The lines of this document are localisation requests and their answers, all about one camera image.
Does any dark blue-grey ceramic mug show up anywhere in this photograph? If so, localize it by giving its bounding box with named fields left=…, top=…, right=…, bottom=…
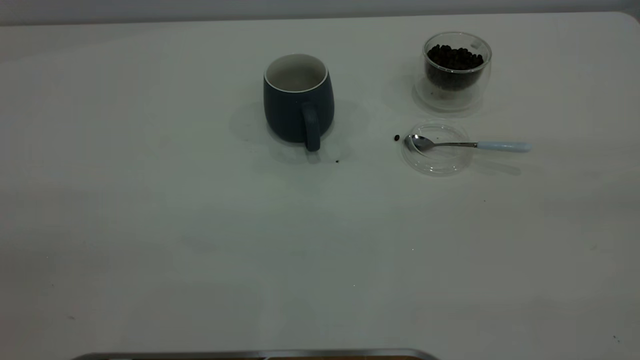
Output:
left=263, top=53, right=335, bottom=152

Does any spoon with pale blue handle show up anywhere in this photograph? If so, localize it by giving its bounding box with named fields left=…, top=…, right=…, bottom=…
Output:
left=404, top=134, right=532, bottom=153

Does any double-walled glass cup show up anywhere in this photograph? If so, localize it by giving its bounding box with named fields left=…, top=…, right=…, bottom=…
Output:
left=414, top=31, right=493, bottom=112

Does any coffee beans heap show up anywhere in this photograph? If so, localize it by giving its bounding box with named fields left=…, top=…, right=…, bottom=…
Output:
left=426, top=44, right=485, bottom=91

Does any clear glass saucer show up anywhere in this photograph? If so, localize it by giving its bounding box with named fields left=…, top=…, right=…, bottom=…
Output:
left=401, top=120, right=474, bottom=177

